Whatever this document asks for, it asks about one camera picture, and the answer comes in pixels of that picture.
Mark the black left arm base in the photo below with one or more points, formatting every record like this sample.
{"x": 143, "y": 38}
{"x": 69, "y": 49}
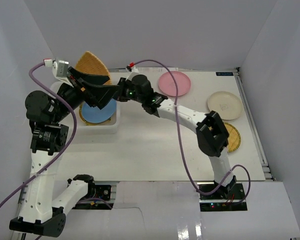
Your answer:
{"x": 100, "y": 198}

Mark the blue plastic plate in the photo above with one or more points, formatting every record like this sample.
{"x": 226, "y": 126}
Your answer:
{"x": 96, "y": 115}

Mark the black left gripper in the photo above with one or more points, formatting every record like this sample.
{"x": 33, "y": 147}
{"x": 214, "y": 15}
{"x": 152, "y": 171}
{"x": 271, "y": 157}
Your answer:
{"x": 79, "y": 85}

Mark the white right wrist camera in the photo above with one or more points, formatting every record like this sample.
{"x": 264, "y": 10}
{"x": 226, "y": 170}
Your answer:
{"x": 132, "y": 71}

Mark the dark logo sticker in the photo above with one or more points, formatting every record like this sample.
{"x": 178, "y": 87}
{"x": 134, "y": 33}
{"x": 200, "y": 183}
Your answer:
{"x": 224, "y": 74}

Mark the fan-shaped bamboo tray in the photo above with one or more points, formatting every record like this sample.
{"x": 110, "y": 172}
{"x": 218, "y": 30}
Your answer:
{"x": 91, "y": 64}

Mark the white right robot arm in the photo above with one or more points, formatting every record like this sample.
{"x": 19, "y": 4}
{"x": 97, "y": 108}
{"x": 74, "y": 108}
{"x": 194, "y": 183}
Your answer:
{"x": 211, "y": 133}

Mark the square bamboo tray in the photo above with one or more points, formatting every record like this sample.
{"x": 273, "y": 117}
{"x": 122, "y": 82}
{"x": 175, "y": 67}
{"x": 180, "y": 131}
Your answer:
{"x": 88, "y": 123}

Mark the aluminium table edge rail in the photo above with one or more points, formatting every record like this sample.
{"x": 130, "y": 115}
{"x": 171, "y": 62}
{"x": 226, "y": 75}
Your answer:
{"x": 258, "y": 144}

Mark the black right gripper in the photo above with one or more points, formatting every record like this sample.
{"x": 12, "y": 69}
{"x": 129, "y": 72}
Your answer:
{"x": 123, "y": 84}

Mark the pink plastic plate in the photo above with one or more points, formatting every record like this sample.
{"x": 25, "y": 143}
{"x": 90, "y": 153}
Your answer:
{"x": 179, "y": 87}

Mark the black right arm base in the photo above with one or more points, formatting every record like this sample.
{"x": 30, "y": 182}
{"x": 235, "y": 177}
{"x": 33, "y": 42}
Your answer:
{"x": 218, "y": 203}

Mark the white printed label strip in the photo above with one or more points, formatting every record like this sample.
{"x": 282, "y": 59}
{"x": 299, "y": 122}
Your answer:
{"x": 149, "y": 70}

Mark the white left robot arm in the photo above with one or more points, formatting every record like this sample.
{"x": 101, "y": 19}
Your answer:
{"x": 41, "y": 214}

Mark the round green-rimmed bamboo tray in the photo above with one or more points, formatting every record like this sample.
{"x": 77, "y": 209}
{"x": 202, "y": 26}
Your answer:
{"x": 234, "y": 139}

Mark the white plastic bin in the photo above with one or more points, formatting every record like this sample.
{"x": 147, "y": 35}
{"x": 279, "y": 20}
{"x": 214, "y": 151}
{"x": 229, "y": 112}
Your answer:
{"x": 106, "y": 128}

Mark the cream plastic plate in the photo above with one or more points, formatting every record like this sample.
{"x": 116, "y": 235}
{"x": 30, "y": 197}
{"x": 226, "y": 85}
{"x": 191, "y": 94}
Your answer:
{"x": 226, "y": 104}

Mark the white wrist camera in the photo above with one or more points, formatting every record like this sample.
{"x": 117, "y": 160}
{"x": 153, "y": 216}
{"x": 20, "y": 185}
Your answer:
{"x": 132, "y": 71}
{"x": 58, "y": 67}

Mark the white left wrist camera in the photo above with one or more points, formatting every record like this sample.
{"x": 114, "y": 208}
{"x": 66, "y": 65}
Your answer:
{"x": 58, "y": 67}

